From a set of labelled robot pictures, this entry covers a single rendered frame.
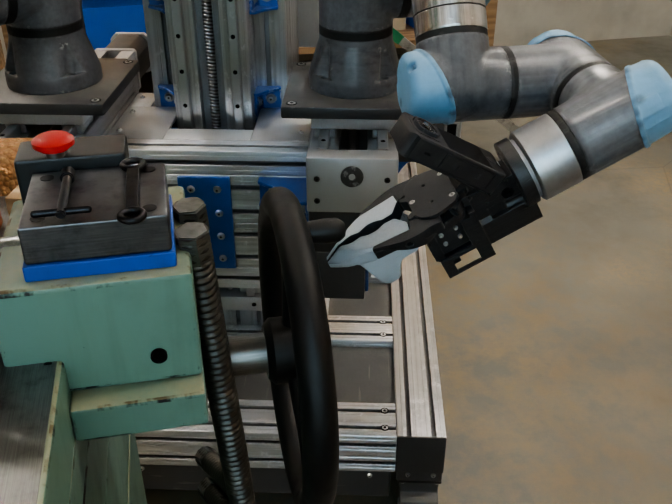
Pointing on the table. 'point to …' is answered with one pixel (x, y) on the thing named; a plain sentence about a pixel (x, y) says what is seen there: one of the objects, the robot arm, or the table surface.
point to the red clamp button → (52, 142)
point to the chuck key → (63, 199)
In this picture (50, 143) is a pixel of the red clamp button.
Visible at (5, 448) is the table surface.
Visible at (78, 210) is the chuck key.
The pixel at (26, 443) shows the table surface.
